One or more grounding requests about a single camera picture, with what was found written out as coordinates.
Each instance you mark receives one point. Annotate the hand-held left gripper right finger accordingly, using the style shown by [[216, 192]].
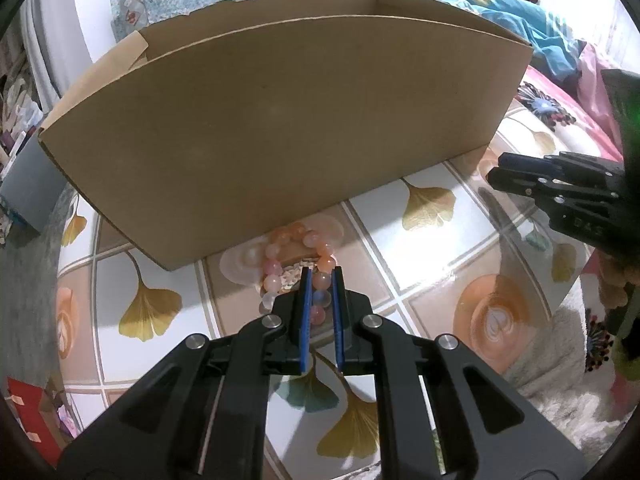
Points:
[[339, 330]]

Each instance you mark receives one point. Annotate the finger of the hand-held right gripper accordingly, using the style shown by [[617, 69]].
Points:
[[530, 187], [522, 161]]

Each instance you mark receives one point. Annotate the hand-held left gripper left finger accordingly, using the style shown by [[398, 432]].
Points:
[[306, 330]]

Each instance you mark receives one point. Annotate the brown cardboard box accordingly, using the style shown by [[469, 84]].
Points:
[[275, 125]]

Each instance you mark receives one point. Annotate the person's right hand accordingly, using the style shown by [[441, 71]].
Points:
[[616, 285]]

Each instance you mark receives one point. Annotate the small silver glittery charm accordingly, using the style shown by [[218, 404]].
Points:
[[292, 276]]

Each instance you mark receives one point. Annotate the pink floral blanket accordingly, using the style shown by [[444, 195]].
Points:
[[590, 90]]

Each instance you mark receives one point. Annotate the blue crumpled cloth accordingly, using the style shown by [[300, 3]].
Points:
[[525, 25]]

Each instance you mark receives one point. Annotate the red box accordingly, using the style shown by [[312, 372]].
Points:
[[25, 410]]

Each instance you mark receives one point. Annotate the grey storage box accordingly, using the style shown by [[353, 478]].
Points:
[[27, 185]]

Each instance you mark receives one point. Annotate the pile of white bags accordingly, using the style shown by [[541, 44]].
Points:
[[20, 102]]

